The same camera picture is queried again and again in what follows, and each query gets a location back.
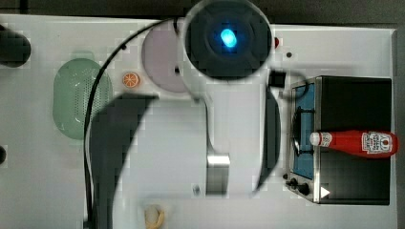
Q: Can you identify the small red strawberry toy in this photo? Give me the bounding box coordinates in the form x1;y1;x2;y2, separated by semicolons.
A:
274;37;280;49

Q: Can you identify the black toaster oven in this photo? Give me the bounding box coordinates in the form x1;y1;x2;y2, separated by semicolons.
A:
284;76;397;205

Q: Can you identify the black cylinder upper left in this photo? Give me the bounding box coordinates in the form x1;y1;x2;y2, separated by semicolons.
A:
0;26;32;68

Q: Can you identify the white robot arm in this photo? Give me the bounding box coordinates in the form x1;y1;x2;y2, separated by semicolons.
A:
86;0;278;229

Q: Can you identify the orange slice toy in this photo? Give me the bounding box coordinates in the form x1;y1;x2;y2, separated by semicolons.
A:
122;73;141;89

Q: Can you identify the green oval colander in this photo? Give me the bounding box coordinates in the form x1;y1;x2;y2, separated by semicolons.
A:
53;58;101;140

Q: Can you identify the red ketchup bottle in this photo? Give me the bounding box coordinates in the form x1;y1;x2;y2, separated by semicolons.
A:
309;130;399;158

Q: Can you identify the grey round plate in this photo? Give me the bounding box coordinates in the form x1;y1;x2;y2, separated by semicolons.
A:
141;21;186;94

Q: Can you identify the peeled banana toy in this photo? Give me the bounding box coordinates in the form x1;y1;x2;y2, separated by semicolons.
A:
144;205;165;229

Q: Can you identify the black object left edge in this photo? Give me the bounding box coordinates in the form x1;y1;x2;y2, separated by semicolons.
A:
0;146;7;164

